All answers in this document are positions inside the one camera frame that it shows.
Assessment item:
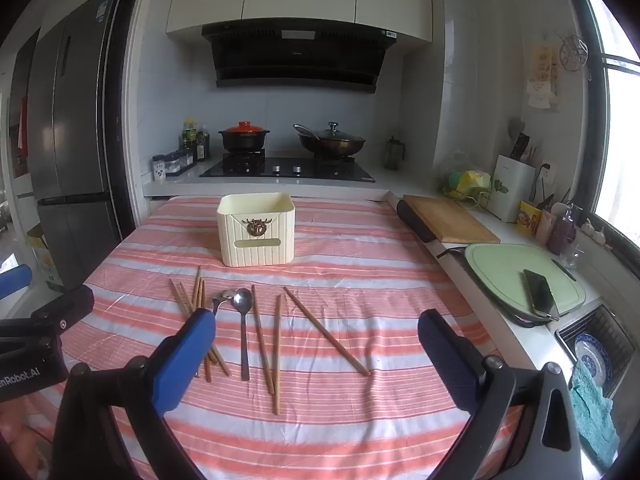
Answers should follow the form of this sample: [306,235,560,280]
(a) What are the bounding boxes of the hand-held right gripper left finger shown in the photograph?
[52,307,221,480]

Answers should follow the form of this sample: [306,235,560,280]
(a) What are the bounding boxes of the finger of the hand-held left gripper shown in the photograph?
[0,265,34,302]
[30,284,96,335]

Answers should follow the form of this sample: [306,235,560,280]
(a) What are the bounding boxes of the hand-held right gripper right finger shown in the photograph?
[417,309,583,480]

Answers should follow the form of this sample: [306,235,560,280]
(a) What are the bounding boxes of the steel spoon ornate handle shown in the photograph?
[211,287,240,317]

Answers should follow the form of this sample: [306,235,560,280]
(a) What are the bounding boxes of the steel spoon plain handle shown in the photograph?
[232,287,255,382]

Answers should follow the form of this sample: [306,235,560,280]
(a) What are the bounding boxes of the cream ribbed utensil container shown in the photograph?
[216,192,297,268]

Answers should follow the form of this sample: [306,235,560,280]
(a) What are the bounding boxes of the cardboard box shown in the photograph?
[27,225,64,292]

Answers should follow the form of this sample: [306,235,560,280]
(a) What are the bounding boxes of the green plastic cutting board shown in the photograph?
[465,243,587,322]

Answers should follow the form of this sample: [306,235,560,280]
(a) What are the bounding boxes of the pink striped tablecloth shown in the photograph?
[15,195,531,480]

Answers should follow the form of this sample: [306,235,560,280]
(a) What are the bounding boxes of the black smartphone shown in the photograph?
[523,268,561,322]

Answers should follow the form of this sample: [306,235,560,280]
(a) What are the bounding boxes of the wooden cutting board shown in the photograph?
[402,194,501,245]

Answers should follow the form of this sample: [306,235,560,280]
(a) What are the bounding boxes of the blue patterned plate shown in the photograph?
[573,332,614,386]

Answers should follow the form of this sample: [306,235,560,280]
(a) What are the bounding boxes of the teal cloth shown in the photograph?
[567,360,621,469]

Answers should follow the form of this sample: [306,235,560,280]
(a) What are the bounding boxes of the yellow box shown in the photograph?
[516,200,544,238]

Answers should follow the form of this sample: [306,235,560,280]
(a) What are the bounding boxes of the clear glass cup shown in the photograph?
[560,242,584,269]

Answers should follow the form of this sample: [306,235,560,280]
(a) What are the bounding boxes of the purple soap dispenser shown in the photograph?
[546,203,584,256]

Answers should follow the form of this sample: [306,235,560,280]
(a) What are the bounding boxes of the black sink rack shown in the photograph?
[555,304,637,397]

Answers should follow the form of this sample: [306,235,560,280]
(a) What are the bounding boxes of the plastic bag of yellow sponges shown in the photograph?
[440,152,494,201]

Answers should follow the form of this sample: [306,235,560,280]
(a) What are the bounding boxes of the white utensil holder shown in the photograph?
[487,154,537,224]

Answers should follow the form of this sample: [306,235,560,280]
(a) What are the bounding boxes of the grey refrigerator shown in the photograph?
[10,0,126,292]

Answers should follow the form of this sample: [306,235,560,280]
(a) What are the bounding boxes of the garlic bulbs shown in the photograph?
[582,217,614,251]

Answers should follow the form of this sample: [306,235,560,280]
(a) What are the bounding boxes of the black gas stove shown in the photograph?
[199,152,376,184]

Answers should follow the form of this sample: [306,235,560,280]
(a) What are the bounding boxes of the black clay pot orange lid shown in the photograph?
[218,121,271,154]

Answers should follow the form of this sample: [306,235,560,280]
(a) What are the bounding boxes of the dark metal wok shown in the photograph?
[293,124,367,159]

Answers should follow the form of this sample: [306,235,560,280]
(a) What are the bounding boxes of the glass wok lid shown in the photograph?
[299,121,364,142]

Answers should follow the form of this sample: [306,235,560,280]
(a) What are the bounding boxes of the window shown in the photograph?
[575,0,640,248]

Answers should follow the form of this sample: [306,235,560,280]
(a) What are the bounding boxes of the black range hood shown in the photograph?
[201,22,399,95]

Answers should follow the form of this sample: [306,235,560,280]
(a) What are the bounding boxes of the black handled knife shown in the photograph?
[509,132,531,162]

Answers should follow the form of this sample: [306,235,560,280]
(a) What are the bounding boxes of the wall hanging calendar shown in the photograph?
[525,42,561,109]

